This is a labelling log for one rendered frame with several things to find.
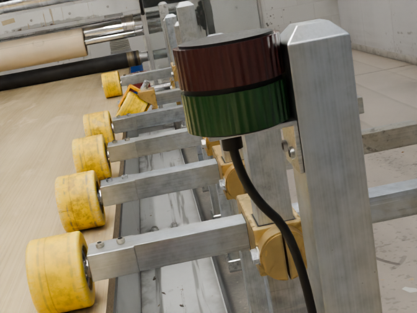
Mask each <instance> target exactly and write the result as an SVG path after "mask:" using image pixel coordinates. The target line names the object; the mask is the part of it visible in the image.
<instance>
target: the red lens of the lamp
mask: <svg viewBox="0 0 417 313"><path fill-rule="evenodd" d="M273 32H274V33H272V34H270V35H267V36H264V37H260V38H257V39H252V40H247V41H244V42H238V43H231V44H228V45H221V46H216V47H208V48H198V49H191V50H179V49H178V47H176V48H174V49H173V55H174V62H175V66H176V72H177V78H178V82H179V89H180V90H182V91H211V90H218V89H226V88H234V87H238V86H244V85H247V84H253V83H257V82H260V81H265V80H267V79H271V78H274V77H276V76H279V75H281V74H282V73H284V72H285V66H284V58H283V53H282V45H281V41H280V32H279V30H273Z"/></svg>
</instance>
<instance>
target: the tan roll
mask: <svg viewBox="0 0 417 313"><path fill-rule="evenodd" d="M144 34H145V33H144V30H143V27H139V28H136V29H129V30H123V31H119V32H112V33H108V34H102V35H95V36H92V37H85V38H84V35H83V30H82V28H78V29H71V30H65V31H61V32H55V33H51V34H45V35H38V36H34V37H27V38H24V39H17V40H11V41H7V42H0V72H2V71H9V70H15V69H19V68H25V67H30V66H35V65H42V64H46V63H52V62H56V61H63V60H69V59H73V58H79V57H86V56H88V50H87V45H94V44H97V43H104V42H110V41H114V40H120V39H127V38H131V37H137V36H141V35H144Z"/></svg>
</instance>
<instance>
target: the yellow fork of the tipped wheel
mask: <svg viewBox="0 0 417 313"><path fill-rule="evenodd" d="M149 83H150V82H149V81H148V80H144V82H143V84H142V86H141V88H140V89H138V88H137V87H135V86H133V85H132V84H129V86H128V88H127V90H126V92H125V93H124V95H123V97H122V99H121V100H120V101H119V100H118V101H117V104H118V107H120V106H121V104H122V102H123V100H124V99H125V97H126V95H127V93H128V91H129V89H130V88H132V89H133V90H135V91H137V92H138V97H139V98H140V99H142V100H144V101H146V102H148V105H147V107H146V109H145V111H147V110H148V108H149V107H150V105H152V107H151V108H152V110H153V109H157V108H158V104H157V100H156V94H155V88H154V87H151V88H149V87H148V85H149Z"/></svg>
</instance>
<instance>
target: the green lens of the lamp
mask: <svg viewBox="0 0 417 313"><path fill-rule="evenodd" d="M181 99H182V105H183V109H184V115H185V119H186V125H187V131H188V133H189V134H191V135H195V136H200V137H219V136H227V135H236V134H243V133H248V132H253V131H257V130H261V129H265V128H268V127H272V126H274V125H277V124H280V123H282V122H284V121H286V120H287V119H288V118H290V116H291V109H290V101H289V93H288V88H287V80H286V75H285V74H282V78H281V79H280V80H278V81H276V82H274V83H271V84H267V85H265V86H261V87H258V88H253V89H249V90H245V91H239V92H235V93H228V94H219V95H212V96H188V95H185V94H184V91H182V92H181Z"/></svg>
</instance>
